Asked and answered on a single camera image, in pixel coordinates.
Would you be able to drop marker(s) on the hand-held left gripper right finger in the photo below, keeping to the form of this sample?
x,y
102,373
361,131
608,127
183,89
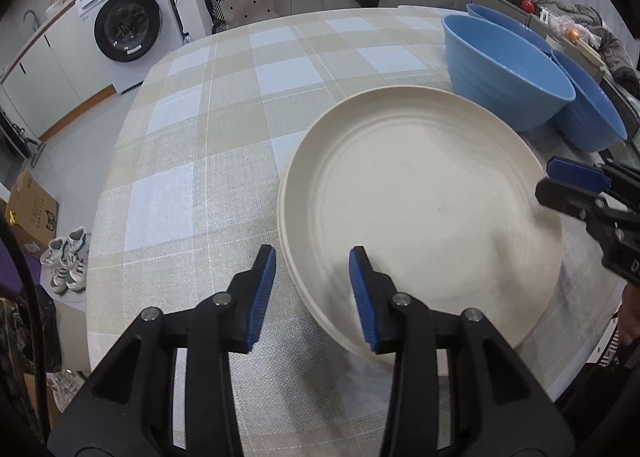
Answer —
x,y
362,297

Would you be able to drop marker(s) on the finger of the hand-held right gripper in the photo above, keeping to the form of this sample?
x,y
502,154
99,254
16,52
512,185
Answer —
x,y
575,174
560,197

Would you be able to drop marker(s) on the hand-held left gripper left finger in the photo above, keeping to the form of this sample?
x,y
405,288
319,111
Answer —
x,y
262,297

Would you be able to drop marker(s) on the cream round plate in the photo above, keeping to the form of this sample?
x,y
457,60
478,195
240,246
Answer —
x,y
318,322
425,202

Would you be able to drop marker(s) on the person's right hand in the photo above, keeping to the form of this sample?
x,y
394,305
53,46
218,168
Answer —
x,y
631,309

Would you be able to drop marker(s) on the person's dark printed clothing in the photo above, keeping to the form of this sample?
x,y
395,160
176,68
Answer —
x,y
610,357

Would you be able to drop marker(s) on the grey blanket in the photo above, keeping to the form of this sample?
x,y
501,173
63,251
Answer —
x,y
607,42

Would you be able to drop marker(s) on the plastic bag of oranges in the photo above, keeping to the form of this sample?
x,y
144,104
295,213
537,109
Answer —
x,y
575,29

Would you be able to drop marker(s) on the red round object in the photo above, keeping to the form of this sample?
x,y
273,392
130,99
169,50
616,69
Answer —
x,y
526,2

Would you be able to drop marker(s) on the white sneaker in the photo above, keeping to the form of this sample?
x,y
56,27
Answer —
x,y
77,257
52,259

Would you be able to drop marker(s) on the cardboard box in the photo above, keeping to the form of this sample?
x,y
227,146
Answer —
x,y
30,207

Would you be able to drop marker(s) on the patterned mat with striped border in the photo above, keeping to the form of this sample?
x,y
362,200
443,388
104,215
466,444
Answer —
x,y
240,2

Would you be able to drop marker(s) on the white washing machine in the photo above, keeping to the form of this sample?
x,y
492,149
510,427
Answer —
x,y
127,29

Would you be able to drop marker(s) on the white lower kitchen cabinets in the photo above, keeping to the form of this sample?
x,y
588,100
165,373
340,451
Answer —
x,y
55,72

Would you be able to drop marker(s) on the kitchen faucet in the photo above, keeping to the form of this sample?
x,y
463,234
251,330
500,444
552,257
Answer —
x,y
30,19

